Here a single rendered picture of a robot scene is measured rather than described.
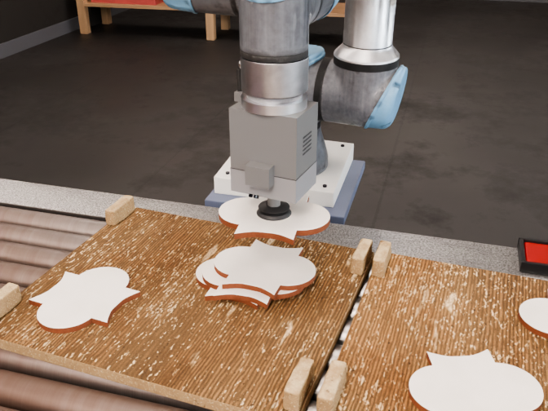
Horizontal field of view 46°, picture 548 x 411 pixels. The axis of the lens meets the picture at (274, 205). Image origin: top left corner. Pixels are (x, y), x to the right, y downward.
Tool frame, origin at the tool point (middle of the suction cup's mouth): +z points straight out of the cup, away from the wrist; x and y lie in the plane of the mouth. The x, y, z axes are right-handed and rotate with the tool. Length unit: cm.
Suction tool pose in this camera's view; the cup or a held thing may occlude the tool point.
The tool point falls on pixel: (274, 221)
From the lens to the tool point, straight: 79.6
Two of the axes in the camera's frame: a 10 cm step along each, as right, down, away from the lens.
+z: 0.0, 8.9, 4.6
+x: 4.2, -4.1, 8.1
